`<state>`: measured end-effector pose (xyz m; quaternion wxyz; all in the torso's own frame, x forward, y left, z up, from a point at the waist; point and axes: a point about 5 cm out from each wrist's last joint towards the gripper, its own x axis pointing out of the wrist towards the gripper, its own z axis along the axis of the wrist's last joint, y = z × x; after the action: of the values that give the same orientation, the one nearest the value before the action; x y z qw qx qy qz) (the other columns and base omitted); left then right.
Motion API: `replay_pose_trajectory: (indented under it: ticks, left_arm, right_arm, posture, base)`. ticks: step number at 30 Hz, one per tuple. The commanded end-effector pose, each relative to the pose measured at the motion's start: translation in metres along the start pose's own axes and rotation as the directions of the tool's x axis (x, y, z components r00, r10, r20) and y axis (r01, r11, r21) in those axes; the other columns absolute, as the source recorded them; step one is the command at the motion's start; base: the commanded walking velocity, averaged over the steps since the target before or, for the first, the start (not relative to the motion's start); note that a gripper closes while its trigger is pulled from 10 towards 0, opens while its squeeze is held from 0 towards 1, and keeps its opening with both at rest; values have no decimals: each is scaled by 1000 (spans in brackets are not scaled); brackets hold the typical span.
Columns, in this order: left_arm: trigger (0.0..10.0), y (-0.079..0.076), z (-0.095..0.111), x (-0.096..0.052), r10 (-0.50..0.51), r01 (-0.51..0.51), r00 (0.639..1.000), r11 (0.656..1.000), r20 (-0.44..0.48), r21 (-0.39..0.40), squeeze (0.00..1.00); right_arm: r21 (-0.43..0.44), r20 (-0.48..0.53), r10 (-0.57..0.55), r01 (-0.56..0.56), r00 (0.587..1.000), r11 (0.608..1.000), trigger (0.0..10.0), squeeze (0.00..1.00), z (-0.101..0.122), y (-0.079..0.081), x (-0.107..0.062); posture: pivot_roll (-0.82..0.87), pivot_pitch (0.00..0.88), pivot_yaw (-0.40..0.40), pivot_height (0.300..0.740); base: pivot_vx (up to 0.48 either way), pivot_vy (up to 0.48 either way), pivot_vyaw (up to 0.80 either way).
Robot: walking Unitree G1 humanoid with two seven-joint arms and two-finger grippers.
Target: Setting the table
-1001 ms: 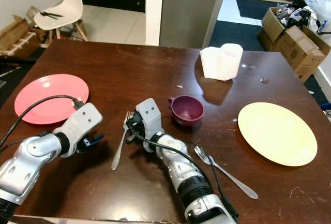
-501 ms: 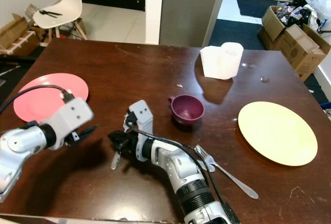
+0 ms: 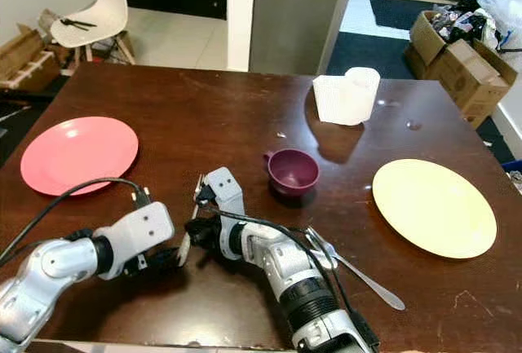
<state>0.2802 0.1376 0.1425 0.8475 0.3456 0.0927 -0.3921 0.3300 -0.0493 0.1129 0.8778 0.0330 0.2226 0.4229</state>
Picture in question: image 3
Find black tongs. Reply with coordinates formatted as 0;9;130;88
61;17;97;29

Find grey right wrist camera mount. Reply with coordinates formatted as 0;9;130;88
202;167;250;261

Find translucent white plastic jug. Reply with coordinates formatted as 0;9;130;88
312;67;382;126

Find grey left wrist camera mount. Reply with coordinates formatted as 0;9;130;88
104;201;177;276

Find yellow plate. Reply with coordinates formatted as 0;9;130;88
372;159;498;259

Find long-handled silver spoon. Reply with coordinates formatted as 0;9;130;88
305;226;406;311

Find dark brown wooden table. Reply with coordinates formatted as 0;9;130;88
0;61;522;352

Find brown cardboard box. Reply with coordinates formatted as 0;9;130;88
428;39;519;130
409;11;470;68

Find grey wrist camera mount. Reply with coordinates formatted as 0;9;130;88
202;167;250;261
104;201;177;276

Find pink plate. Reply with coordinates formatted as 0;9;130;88
20;116;139;197

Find purple cup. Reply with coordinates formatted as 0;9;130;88
263;148;321;197

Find white plastic chair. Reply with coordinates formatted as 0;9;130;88
49;0;131;68

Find flat cardboard box stack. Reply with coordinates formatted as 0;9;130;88
0;11;74;89

